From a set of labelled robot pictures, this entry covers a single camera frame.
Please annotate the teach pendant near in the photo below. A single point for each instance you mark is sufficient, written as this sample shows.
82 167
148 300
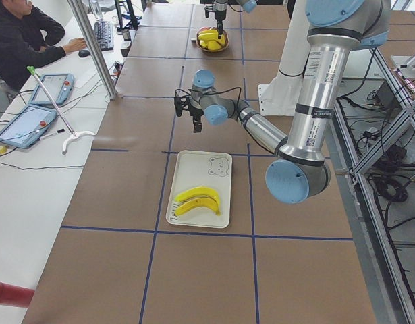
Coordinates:
28 126

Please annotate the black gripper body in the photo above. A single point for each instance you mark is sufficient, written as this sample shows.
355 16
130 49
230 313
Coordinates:
220 16
196 113

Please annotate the reacher grabber stick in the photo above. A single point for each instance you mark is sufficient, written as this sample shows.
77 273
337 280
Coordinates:
73 134

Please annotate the black keyboard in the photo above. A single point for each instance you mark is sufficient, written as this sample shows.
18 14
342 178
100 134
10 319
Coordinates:
103 31

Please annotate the teach pendant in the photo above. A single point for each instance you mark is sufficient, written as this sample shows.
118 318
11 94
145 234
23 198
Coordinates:
28 126
59 87

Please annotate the aluminium frame rack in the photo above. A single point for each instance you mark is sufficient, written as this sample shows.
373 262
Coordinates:
374 142

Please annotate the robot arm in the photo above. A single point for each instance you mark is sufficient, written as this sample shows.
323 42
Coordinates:
320 37
246 5

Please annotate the black computer mouse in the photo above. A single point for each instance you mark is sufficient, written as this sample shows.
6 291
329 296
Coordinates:
82 53

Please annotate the red cylinder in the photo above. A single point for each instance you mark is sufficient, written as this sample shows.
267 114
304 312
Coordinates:
16 296

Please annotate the brown wicker basket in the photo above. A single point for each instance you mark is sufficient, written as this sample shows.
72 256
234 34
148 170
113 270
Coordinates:
205 28

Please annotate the grey aluminium post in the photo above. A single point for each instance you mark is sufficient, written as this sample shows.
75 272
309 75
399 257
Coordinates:
103 61

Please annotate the person in black jacket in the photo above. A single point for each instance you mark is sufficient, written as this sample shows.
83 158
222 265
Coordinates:
29 37

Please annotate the teach pendant far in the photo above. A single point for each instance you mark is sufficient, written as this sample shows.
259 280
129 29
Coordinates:
59 87

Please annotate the yellow banana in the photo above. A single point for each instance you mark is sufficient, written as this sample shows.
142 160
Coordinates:
191 204
198 191
209 35
224 40

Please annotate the light grey bear tray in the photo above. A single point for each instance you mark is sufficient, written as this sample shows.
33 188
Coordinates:
199 168

